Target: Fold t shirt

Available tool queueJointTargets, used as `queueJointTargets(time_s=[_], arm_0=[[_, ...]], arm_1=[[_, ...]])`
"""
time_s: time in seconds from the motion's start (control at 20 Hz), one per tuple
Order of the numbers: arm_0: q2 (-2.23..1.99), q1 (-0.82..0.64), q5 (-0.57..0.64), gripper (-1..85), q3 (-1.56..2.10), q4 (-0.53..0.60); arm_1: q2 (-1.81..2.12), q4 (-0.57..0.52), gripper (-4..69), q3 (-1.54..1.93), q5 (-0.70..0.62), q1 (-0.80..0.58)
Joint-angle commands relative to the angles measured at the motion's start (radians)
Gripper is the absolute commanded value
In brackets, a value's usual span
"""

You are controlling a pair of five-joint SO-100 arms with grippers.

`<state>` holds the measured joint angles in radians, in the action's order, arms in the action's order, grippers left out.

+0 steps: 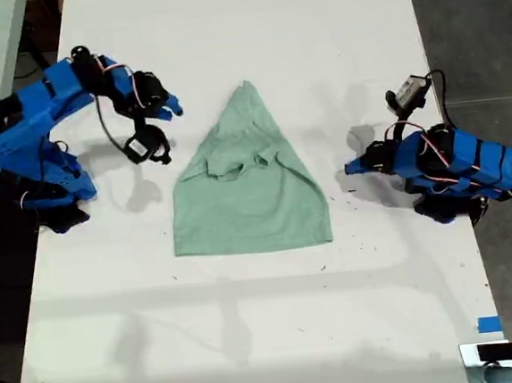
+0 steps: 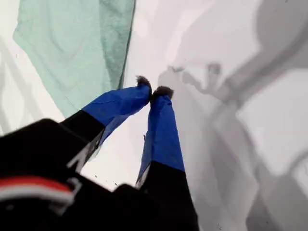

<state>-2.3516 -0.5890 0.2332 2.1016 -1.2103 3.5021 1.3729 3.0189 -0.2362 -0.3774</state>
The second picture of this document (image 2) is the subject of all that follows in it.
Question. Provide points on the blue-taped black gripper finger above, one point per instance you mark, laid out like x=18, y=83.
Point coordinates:
x=163, y=134
x=115, y=103

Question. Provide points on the pale green T-shirt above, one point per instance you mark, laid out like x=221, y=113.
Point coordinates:
x=60, y=48

